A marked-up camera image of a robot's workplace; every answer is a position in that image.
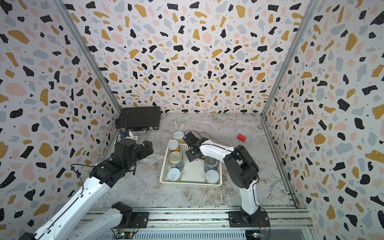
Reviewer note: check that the green peach can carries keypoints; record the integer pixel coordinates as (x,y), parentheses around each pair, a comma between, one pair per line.
(212,177)

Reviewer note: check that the tall yellow orange can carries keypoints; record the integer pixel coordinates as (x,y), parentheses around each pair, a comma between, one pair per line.
(173,146)

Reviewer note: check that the right aluminium corner post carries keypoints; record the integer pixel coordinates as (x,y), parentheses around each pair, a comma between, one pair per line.
(293,48)

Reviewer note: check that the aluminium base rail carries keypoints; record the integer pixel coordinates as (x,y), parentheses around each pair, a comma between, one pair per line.
(194,223)

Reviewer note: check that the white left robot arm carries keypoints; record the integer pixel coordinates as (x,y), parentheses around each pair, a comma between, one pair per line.
(63,225)

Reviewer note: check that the red rectangular block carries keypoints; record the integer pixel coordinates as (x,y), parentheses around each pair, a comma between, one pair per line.
(241,137)

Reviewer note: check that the left aluminium corner post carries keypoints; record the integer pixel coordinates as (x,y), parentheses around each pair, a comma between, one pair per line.
(66,17)

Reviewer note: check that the yellow pineapple small can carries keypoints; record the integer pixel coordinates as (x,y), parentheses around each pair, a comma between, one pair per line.
(179,136)

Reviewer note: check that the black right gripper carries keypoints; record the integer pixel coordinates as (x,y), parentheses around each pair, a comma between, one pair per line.
(188,155)

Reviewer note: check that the aluminium corner post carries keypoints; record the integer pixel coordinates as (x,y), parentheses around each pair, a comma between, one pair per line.
(293,48)
(66,17)

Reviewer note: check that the light green small can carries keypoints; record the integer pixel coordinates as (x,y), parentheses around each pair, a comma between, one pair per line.
(174,175)

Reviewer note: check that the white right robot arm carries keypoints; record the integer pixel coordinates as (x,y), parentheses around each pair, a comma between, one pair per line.
(244,173)

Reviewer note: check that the black briefcase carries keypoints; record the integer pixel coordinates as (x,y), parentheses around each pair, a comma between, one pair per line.
(139,119)

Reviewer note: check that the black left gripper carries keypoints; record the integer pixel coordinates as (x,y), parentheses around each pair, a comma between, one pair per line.
(149,148)

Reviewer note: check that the white plastic basket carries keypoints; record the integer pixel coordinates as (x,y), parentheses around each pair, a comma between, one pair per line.
(192,175)

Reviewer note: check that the blue tin can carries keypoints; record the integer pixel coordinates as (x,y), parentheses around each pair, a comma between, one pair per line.
(210,164)
(175,160)

